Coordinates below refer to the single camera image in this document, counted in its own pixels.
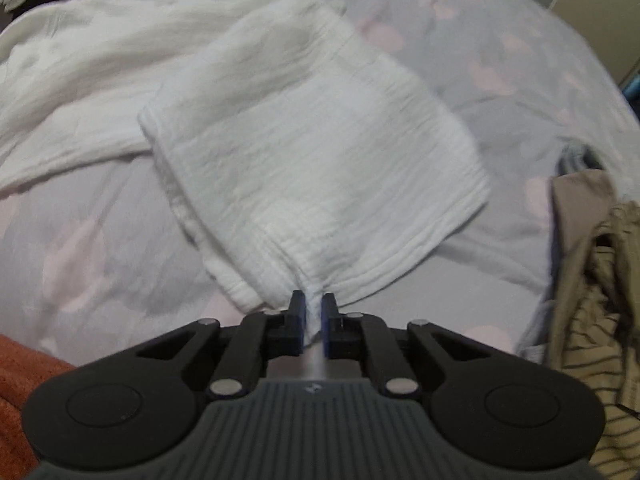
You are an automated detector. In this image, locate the white crinkled gauze garment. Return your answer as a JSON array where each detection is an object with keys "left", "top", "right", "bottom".
[{"left": 1, "top": 0, "right": 489, "bottom": 336}]

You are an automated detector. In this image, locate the grey bedsheet with pink hearts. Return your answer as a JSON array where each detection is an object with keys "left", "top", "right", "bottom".
[{"left": 0, "top": 0, "right": 640, "bottom": 369}]

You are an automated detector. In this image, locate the orange towel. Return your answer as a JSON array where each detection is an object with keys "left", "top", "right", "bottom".
[{"left": 0, "top": 336, "right": 74, "bottom": 480}]

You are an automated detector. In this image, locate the tan striped knit garment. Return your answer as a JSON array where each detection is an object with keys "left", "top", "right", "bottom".
[{"left": 547, "top": 202, "right": 639, "bottom": 479}]

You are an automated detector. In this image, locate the beige taupe cloth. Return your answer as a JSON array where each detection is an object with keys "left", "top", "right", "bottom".
[{"left": 551, "top": 169, "right": 617, "bottom": 259}]

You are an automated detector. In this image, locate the grey sock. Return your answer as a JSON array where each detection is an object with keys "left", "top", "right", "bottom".
[{"left": 558, "top": 139, "right": 604, "bottom": 176}]

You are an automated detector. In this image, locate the cream door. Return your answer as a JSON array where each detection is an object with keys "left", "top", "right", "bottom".
[{"left": 549, "top": 0, "right": 639, "bottom": 88}]

